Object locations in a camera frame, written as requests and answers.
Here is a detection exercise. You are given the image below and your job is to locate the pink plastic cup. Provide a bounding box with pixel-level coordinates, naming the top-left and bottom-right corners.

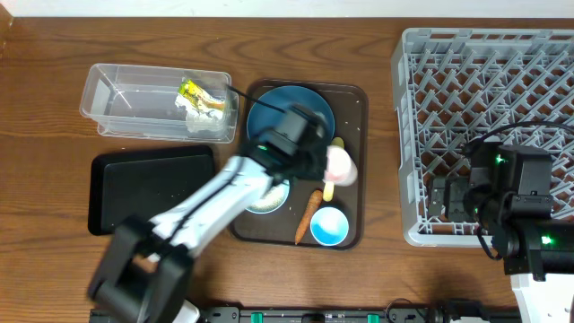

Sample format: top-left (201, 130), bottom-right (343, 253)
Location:
top-left (324, 145), bottom-right (358, 187)

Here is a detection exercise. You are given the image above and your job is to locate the white tissue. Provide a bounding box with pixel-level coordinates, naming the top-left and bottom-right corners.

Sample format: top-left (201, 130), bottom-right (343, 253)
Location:
top-left (175, 94), bottom-right (225, 133)

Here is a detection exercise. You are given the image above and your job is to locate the yellow green snack wrapper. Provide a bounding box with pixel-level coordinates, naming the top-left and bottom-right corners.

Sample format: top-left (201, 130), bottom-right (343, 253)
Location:
top-left (178, 79), bottom-right (225, 111)

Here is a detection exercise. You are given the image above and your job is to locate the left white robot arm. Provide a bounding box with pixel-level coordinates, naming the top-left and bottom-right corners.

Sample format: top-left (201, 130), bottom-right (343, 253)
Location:
top-left (87, 119), bottom-right (330, 322)

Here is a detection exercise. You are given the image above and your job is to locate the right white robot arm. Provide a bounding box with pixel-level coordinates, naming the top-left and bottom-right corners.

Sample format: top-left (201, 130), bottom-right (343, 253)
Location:
top-left (430, 139), bottom-right (573, 322)

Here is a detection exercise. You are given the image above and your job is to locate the grey dishwasher rack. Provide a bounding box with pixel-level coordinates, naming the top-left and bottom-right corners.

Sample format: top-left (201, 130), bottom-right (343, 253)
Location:
top-left (391, 28), bottom-right (573, 248)

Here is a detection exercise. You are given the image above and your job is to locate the yellow plastic spoon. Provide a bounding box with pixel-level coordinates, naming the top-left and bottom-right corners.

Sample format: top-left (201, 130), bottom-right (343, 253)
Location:
top-left (323, 137), bottom-right (344, 202)

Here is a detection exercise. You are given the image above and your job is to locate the orange carrot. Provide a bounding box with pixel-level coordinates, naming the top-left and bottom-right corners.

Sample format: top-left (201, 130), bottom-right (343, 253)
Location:
top-left (294, 189), bottom-right (323, 245)

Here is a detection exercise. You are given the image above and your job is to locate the light blue rice bowl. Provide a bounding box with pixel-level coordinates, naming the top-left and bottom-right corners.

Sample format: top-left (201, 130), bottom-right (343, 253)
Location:
top-left (247, 180), bottom-right (290, 214)

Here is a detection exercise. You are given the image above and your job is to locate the dark brown serving tray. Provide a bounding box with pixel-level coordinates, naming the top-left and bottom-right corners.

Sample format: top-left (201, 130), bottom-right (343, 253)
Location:
top-left (230, 79), bottom-right (369, 250)

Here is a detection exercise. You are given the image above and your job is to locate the dark blue plate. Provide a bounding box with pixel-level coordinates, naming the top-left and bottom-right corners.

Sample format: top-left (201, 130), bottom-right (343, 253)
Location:
top-left (243, 85), bottom-right (335, 143)

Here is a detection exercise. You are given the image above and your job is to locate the light blue plastic cup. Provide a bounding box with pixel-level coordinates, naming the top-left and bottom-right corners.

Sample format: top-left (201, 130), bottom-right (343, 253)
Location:
top-left (310, 206), bottom-right (350, 247)

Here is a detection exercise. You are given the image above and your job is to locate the black plastic bin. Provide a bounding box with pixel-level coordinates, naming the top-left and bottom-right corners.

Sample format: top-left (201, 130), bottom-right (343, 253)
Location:
top-left (88, 145), bottom-right (215, 236)

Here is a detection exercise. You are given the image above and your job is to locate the clear plastic bin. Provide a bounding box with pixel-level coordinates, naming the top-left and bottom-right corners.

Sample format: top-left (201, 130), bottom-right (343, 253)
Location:
top-left (80, 64), bottom-right (239, 144)

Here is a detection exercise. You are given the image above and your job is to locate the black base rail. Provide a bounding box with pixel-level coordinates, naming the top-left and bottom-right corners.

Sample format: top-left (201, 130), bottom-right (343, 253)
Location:
top-left (176, 298), bottom-right (522, 323)

